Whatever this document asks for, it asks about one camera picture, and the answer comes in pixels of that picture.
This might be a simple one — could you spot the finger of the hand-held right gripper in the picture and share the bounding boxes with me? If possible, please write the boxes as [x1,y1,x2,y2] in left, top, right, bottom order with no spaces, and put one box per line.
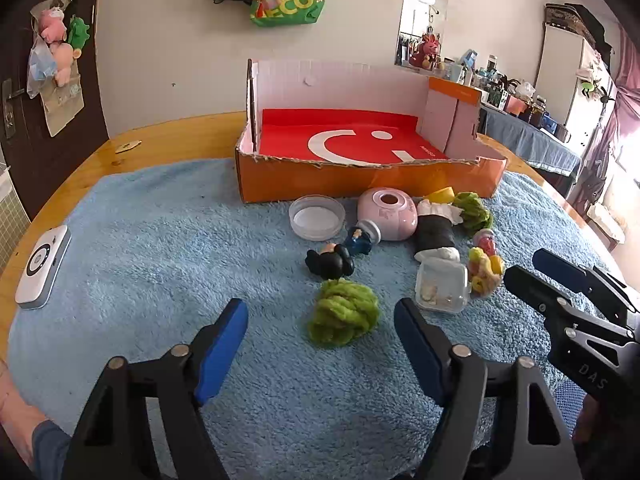
[503,265,576,318]
[532,248,640,318]

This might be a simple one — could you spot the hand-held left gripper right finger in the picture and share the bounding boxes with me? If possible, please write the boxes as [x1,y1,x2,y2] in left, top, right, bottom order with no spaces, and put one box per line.
[393,298,583,480]

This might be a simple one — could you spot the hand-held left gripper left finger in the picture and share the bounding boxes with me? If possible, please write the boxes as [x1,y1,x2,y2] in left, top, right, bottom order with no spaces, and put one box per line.
[62,298,249,480]

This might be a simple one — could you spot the small orange-haired doll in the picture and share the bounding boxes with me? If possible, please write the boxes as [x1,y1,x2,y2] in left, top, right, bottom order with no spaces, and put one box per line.
[467,247,493,281]

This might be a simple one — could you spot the small pink toy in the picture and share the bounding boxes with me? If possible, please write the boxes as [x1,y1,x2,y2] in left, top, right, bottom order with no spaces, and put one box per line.
[472,229,498,256]

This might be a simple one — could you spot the clear square plastic box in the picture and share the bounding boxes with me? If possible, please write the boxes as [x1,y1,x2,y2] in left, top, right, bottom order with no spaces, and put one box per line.
[415,258,472,314]

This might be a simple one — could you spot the green yarn ball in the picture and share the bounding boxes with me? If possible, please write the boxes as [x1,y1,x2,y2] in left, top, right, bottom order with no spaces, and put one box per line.
[452,191,495,233]
[307,278,381,348]

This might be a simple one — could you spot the black-haired blue figurine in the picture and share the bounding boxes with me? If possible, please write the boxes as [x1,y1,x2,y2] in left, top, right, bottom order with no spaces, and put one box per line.
[306,220,383,281]

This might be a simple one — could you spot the pink rounded device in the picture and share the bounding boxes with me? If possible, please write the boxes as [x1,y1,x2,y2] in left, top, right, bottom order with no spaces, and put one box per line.
[356,187,419,242]

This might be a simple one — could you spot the clear round plastic lid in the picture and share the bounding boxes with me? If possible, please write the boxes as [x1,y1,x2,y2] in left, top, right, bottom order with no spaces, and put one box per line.
[288,195,347,242]

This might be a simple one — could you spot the orange cardboard box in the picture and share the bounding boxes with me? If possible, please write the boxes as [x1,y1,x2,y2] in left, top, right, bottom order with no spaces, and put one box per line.
[235,58,508,204]

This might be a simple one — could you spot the person's right hand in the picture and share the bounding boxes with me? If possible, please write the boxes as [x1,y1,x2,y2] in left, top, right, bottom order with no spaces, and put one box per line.
[575,395,602,443]

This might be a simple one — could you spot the blue fluffy blanket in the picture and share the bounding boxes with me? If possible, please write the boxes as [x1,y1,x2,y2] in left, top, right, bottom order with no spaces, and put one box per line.
[7,157,623,480]

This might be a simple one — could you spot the cloth-covered side table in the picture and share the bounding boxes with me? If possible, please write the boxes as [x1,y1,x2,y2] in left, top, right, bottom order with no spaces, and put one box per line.
[477,102,583,196]

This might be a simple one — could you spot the pink curtain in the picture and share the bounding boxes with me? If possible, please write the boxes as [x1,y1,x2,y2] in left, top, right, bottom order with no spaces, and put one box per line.
[570,25,640,221]

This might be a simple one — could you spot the small green hanging toy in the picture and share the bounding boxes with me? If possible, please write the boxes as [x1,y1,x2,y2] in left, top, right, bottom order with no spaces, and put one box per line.
[580,79,608,106]

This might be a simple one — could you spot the row of bottles and jars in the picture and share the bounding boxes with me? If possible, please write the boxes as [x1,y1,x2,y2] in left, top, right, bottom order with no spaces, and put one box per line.
[440,50,571,141]

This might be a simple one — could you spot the white refrigerator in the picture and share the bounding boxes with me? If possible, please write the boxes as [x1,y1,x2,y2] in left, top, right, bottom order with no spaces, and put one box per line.
[535,25,616,136]

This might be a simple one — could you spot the white mini printer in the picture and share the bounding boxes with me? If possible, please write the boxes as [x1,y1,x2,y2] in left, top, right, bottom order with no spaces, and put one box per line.
[15,225,71,311]

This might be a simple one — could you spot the person's leg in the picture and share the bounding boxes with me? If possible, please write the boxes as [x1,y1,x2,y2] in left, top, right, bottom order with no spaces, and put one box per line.
[0,360,73,471]

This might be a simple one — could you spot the dark patterned bags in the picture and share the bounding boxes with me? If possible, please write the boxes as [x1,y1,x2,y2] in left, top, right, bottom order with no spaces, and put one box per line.
[544,2,613,51]

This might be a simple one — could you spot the pink rabbit plush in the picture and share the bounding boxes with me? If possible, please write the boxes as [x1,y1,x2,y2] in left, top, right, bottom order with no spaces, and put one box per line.
[409,32,443,71]

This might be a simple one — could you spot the dark brown door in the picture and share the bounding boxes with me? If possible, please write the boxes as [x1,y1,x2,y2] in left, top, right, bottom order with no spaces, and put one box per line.
[0,0,111,221]

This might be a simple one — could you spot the clear plastic bag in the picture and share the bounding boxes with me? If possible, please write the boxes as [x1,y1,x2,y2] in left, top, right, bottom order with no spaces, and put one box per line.
[40,75,85,137]

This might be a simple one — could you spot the pale pink plush toy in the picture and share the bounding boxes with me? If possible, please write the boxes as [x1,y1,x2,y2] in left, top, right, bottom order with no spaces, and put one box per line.
[50,42,76,86]

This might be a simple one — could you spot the blue face mask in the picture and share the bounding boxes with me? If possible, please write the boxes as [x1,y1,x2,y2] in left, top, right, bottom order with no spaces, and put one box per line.
[27,40,56,98]

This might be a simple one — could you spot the green plush toy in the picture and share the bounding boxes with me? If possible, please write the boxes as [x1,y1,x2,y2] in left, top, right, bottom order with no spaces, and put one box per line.
[67,16,91,58]

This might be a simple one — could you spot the wall mirror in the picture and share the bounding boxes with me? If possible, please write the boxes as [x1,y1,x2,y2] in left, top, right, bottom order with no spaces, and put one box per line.
[395,0,451,68]

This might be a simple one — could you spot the metal door handle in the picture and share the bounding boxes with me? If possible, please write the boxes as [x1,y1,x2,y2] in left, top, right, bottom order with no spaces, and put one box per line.
[1,79,26,138]

